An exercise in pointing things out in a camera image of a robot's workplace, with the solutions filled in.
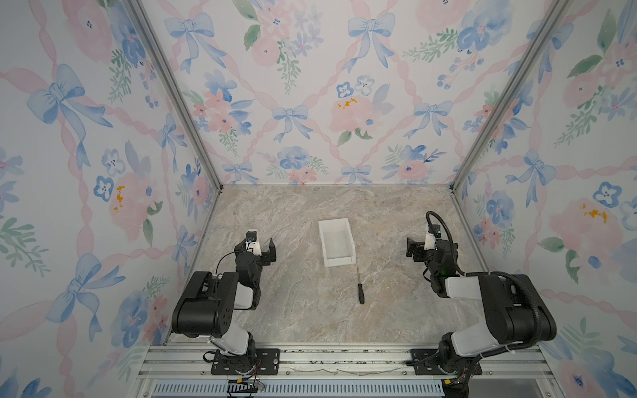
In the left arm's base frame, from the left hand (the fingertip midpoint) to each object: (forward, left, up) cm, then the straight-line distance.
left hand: (260, 238), depth 92 cm
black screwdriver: (-19, -37, -8) cm, 42 cm away
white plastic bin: (+2, -30, -9) cm, 31 cm away
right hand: (+2, -61, -1) cm, 61 cm away
